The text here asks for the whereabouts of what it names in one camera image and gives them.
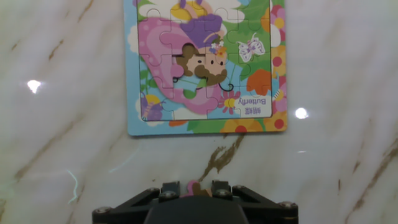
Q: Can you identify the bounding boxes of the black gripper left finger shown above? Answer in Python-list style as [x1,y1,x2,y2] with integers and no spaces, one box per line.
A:
[92,181,181,224]

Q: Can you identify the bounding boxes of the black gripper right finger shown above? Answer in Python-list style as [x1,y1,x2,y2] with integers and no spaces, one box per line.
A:
[211,180,299,224]

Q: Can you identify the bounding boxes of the pink brown puzzle piece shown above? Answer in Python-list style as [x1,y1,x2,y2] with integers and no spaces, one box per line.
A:
[180,179,214,198]

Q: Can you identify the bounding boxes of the colourful butterfly puzzle board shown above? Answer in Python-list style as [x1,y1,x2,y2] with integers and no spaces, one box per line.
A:
[123,0,289,137]

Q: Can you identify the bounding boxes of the marble pattern board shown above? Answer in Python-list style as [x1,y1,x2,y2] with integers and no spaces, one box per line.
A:
[0,0,398,224]

